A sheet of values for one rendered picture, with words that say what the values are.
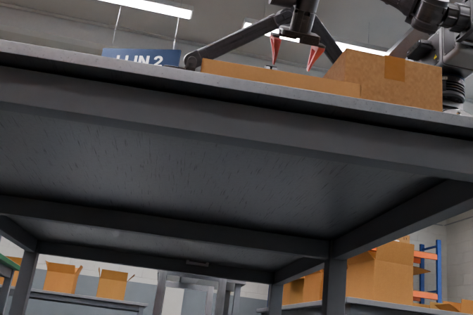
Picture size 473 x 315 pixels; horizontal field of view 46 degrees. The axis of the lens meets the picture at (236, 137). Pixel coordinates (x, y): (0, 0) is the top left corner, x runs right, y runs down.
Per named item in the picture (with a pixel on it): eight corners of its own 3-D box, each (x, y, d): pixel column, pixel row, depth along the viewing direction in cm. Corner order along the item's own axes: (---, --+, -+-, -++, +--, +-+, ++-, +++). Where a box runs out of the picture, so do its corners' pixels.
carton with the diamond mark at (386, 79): (298, 190, 146) (305, 97, 156) (383, 204, 150) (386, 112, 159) (340, 157, 118) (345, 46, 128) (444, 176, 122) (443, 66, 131)
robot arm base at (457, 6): (476, 29, 162) (474, -5, 167) (450, 24, 161) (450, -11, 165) (459, 43, 170) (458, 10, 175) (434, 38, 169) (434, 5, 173)
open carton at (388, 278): (326, 301, 359) (330, 243, 372) (395, 311, 371) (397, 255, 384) (359, 298, 321) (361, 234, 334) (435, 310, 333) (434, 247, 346)
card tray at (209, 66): (188, 142, 115) (191, 124, 116) (312, 161, 117) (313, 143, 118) (198, 80, 86) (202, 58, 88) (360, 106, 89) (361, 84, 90)
